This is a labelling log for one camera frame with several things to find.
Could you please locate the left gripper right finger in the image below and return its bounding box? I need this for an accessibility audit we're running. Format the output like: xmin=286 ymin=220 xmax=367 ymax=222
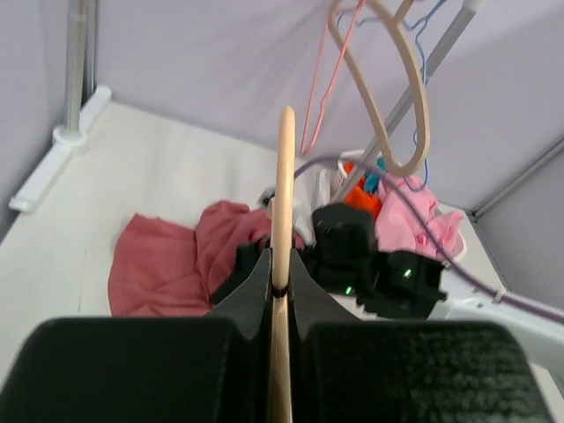
xmin=289 ymin=253 xmax=553 ymax=422

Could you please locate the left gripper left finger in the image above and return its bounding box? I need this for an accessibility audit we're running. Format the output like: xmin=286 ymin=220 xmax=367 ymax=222
xmin=1 ymin=251 xmax=271 ymax=422

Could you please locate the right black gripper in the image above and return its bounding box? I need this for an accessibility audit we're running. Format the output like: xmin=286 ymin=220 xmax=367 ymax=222
xmin=211 ymin=203 xmax=378 ymax=305

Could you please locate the beige hanger with red shirt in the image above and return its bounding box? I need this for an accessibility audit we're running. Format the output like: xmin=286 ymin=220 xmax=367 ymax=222
xmin=268 ymin=107 xmax=295 ymax=422

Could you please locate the dusty red t shirt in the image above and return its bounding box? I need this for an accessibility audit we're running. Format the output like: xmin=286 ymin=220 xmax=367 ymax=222
xmin=108 ymin=200 xmax=271 ymax=317

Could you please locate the orange t shirt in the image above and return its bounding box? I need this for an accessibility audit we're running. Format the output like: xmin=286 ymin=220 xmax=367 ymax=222
xmin=345 ymin=175 xmax=382 ymax=219

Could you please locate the teal t shirt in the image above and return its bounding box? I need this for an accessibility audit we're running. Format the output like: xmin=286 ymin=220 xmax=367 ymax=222
xmin=363 ymin=157 xmax=387 ymax=194

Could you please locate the pink t shirt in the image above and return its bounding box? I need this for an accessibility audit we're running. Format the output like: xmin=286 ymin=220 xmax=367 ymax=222
xmin=375 ymin=175 xmax=463 ymax=260

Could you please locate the beige hanger with teal shirt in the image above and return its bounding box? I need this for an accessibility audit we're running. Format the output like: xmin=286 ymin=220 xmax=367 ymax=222
xmin=348 ymin=1 xmax=419 ymax=164

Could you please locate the blue wire hanger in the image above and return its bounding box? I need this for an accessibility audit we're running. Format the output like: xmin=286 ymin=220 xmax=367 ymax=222
xmin=327 ymin=1 xmax=443 ymax=178

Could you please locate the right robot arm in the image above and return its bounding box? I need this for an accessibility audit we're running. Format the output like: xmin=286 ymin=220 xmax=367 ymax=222
xmin=209 ymin=204 xmax=563 ymax=422

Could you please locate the white perforated plastic basket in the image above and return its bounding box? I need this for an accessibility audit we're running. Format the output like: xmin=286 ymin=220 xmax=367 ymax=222
xmin=328 ymin=149 xmax=467 ymax=265

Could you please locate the white metal clothes rack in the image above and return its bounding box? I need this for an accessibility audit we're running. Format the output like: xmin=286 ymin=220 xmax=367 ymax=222
xmin=9 ymin=1 xmax=482 ymax=213

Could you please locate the right aluminium frame post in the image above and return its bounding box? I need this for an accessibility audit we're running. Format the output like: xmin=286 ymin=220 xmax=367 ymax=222
xmin=467 ymin=134 xmax=563 ymax=222

